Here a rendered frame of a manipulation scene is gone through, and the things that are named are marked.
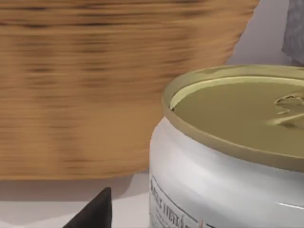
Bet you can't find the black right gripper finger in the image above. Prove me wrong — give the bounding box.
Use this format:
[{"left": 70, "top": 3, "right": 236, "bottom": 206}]
[{"left": 66, "top": 187, "right": 112, "bottom": 228}]

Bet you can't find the silver can with gold lid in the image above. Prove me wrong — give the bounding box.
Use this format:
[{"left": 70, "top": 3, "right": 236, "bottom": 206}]
[{"left": 148, "top": 64, "right": 304, "bottom": 228}]

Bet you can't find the brown woven basket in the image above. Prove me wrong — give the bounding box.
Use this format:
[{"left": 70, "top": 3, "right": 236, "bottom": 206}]
[{"left": 0, "top": 0, "right": 259, "bottom": 181}]

